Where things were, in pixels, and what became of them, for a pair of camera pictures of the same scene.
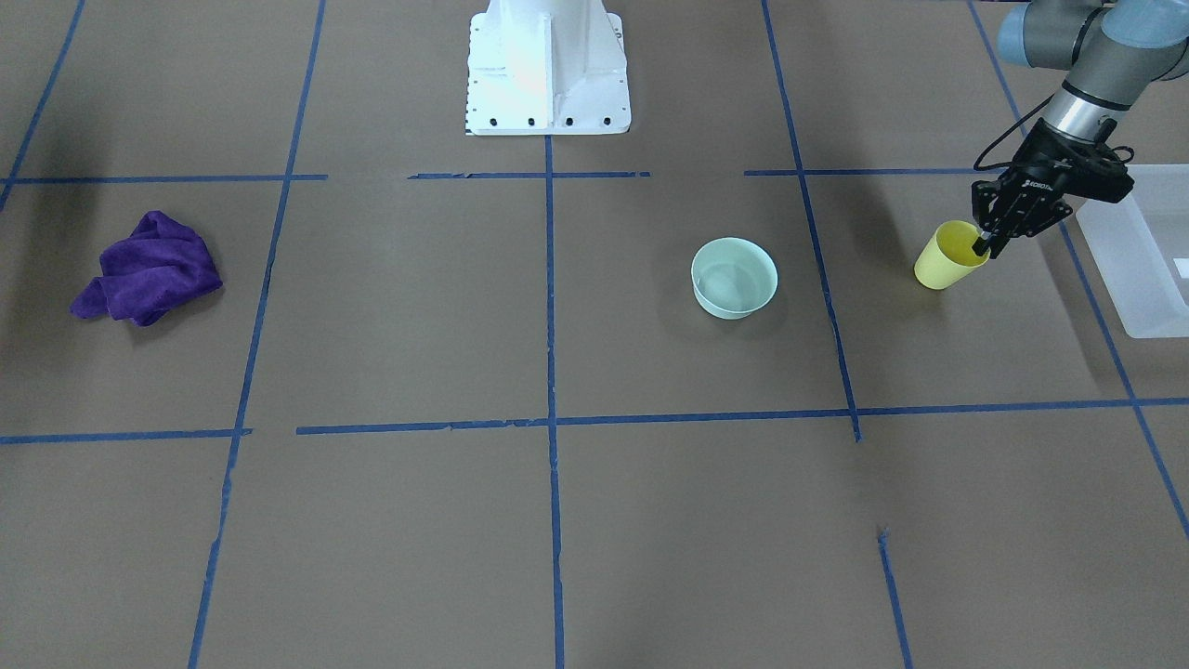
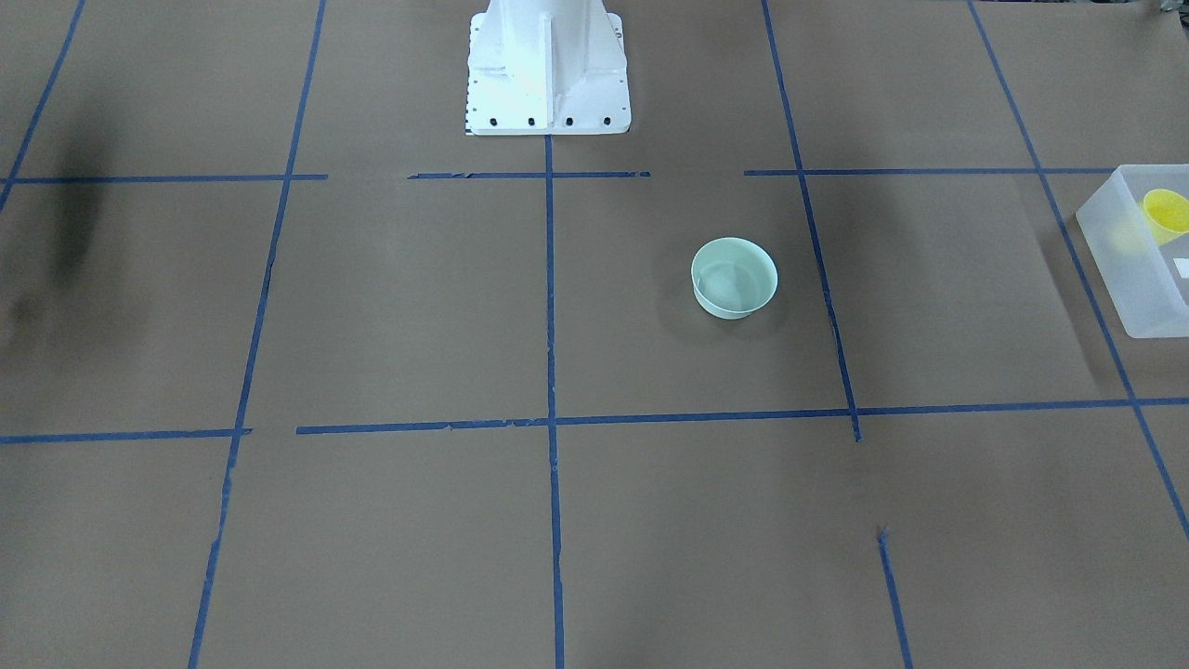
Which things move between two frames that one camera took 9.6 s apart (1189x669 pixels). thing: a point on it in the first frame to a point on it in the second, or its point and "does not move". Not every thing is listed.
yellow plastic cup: (950, 255) to (1167, 215)
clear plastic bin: (1139, 249) does not move
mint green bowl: (733, 277) does not move
